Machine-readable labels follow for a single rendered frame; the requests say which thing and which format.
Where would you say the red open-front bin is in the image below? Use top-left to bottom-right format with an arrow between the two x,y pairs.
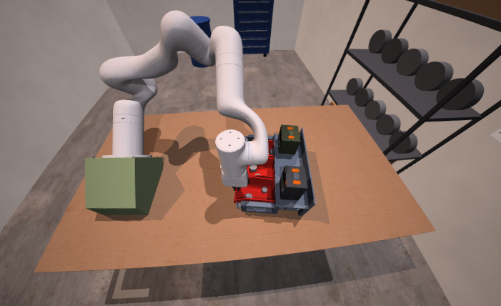
234,177 -> 275,203
247,158 -> 274,179
268,140 -> 274,158

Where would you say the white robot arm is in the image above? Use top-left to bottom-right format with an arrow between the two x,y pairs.
99,11 -> 269,178

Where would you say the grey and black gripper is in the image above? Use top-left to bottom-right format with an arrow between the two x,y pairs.
222,168 -> 249,191

